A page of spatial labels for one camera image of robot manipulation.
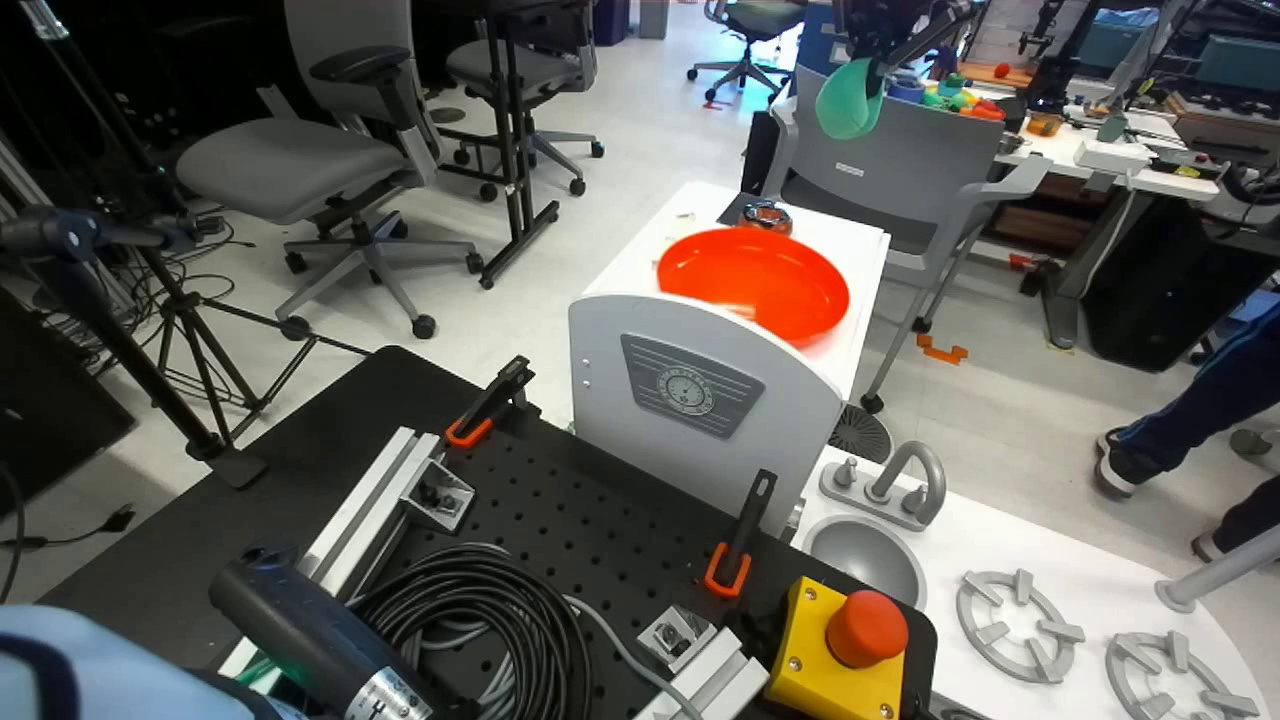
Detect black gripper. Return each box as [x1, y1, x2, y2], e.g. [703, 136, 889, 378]
[837, 0, 986, 93]

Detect green plush toy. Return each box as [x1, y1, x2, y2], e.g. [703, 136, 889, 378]
[817, 59, 884, 141]

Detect orange plate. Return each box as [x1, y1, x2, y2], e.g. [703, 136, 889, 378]
[655, 224, 853, 349]

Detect white toy kitchen cabinet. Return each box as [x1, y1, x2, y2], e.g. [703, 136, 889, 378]
[567, 184, 889, 536]

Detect white toy stove top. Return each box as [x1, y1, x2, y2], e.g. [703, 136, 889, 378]
[797, 448, 1278, 720]

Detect small brown bowl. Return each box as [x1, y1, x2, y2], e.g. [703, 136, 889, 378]
[749, 207, 794, 231]

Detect standing person dark clothes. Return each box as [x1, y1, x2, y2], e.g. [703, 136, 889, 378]
[1091, 310, 1280, 559]

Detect orange clamp far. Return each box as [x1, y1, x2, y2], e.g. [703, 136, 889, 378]
[443, 356, 532, 454]

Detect orange clamp near cabinet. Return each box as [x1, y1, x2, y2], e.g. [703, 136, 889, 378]
[703, 469, 775, 608]

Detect grey office chair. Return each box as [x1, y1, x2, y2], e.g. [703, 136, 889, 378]
[178, 0, 483, 340]

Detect yellow emergency stop button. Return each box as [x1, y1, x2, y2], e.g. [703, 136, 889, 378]
[765, 577, 914, 720]

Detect aluminium extrusion rail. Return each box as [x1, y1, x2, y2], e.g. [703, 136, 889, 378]
[295, 428, 441, 596]

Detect coiled black cable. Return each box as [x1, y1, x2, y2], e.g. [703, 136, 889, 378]
[357, 543, 592, 720]

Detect black camera tripod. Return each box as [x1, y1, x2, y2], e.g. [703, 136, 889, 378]
[0, 0, 377, 464]

